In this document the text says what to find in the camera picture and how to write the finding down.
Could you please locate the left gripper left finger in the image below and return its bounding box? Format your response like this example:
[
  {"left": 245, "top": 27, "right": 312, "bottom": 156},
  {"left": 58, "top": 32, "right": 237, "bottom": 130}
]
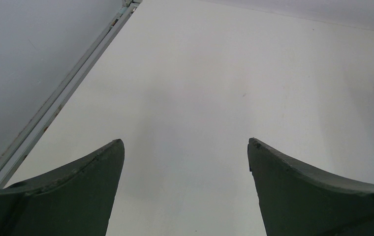
[{"left": 0, "top": 139, "right": 125, "bottom": 236}]

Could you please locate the left aluminium frame rail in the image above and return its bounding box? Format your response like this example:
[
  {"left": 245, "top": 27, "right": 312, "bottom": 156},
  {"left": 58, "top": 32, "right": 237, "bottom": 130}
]
[{"left": 0, "top": 0, "right": 140, "bottom": 188}]

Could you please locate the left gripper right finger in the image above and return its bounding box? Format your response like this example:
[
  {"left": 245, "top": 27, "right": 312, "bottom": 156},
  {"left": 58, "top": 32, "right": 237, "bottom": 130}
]
[{"left": 248, "top": 138, "right": 374, "bottom": 236}]

